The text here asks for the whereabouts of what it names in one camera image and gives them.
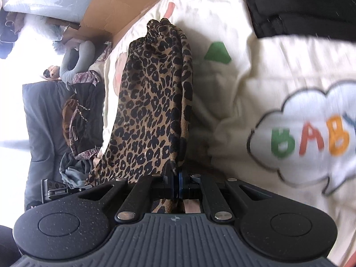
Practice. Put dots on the grey denim garment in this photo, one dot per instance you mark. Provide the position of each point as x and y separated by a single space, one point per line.
75 172

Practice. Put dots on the grey neck pillow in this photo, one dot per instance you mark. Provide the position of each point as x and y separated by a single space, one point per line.
68 69

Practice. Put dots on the purple paisley garment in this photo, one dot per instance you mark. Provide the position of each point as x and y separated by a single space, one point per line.
86 76

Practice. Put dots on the teddy bear toy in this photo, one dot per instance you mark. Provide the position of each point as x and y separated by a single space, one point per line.
52 72

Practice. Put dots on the black folded garment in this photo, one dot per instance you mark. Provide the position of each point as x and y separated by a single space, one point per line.
292 2

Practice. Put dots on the leopard print pants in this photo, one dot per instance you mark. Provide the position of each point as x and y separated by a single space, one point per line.
150 103

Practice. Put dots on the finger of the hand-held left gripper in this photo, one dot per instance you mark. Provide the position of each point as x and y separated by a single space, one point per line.
80 190

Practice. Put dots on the floral patterned cloth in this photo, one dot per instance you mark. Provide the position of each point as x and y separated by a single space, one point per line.
107 50

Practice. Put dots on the brown cardboard sheet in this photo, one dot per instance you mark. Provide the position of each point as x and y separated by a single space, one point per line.
116 5

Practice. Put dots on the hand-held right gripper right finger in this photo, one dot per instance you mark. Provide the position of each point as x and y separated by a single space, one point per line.
180 185

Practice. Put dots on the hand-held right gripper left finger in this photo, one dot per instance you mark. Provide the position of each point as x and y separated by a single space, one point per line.
169 182

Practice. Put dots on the cream bear printed blanket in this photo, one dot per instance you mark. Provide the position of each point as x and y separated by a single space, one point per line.
250 89

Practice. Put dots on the dark grey cushion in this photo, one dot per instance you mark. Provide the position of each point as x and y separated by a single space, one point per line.
41 122

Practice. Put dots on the brown garment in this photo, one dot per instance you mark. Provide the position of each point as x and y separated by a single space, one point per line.
66 116

